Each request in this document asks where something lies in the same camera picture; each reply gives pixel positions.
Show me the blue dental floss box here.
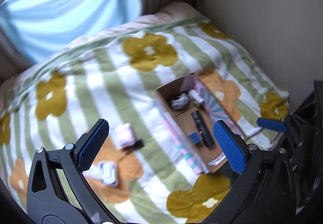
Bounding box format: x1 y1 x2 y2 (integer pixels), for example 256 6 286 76
98 161 118 187

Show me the black garbage bag roll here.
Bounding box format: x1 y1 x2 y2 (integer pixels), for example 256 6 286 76
191 110 215 148

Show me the small silver blue box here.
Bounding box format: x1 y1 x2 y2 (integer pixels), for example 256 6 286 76
188 131 201 145

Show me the black white panda pouch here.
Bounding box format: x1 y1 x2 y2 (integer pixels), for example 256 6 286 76
170 93 189 110

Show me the clear plastic case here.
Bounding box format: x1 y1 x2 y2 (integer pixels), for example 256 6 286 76
83 164 102 181

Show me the white blue patterned packet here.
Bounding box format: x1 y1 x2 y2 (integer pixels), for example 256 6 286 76
188 90 204 107

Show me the pink cardboard box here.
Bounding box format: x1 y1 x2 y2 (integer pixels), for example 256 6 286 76
155 74 245 174

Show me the floral striped blanket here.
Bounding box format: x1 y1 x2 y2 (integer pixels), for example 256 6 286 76
1 17 289 223

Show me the light blue window curtain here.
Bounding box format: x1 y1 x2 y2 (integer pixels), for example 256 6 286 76
1 0 141 64

